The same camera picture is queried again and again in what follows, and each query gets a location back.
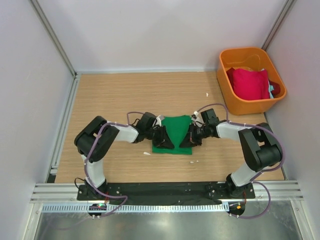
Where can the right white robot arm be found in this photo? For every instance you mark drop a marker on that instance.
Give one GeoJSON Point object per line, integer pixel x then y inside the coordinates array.
{"type": "Point", "coordinates": [261, 149]}

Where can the green t shirt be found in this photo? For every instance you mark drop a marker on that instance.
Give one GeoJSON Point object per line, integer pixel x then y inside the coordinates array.
{"type": "Point", "coordinates": [177, 128]}

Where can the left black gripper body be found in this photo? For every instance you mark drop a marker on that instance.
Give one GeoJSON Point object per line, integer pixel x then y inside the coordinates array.
{"type": "Point", "coordinates": [152, 133]}

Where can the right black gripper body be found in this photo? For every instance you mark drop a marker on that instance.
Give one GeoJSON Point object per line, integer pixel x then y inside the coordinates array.
{"type": "Point", "coordinates": [203, 131]}

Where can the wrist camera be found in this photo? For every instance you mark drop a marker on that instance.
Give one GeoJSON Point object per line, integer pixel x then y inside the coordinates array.
{"type": "Point", "coordinates": [148, 121]}
{"type": "Point", "coordinates": [205, 118]}

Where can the dark red cloth in bin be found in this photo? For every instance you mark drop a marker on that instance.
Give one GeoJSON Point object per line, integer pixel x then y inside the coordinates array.
{"type": "Point", "coordinates": [276, 86]}

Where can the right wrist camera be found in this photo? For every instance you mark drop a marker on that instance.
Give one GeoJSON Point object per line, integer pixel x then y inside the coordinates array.
{"type": "Point", "coordinates": [205, 118]}

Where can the orange plastic bin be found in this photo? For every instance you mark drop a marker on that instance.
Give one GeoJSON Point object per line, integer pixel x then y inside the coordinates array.
{"type": "Point", "coordinates": [248, 58]}

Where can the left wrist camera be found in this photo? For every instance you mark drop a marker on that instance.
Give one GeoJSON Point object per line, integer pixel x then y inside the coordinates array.
{"type": "Point", "coordinates": [148, 121]}

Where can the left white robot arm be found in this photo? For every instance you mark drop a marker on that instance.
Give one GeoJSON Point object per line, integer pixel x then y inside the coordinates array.
{"type": "Point", "coordinates": [95, 140]}

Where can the white slotted cable duct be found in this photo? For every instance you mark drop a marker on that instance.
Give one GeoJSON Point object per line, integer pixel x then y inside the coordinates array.
{"type": "Point", "coordinates": [100, 208]}

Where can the light blue cloth in bin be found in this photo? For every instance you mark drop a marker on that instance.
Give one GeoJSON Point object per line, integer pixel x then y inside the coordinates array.
{"type": "Point", "coordinates": [270, 89]}

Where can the red t shirt in bin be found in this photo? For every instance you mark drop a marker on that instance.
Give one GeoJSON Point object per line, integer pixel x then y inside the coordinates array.
{"type": "Point", "coordinates": [251, 85]}

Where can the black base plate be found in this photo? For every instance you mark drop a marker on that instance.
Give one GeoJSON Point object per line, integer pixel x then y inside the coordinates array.
{"type": "Point", "coordinates": [166, 193]}

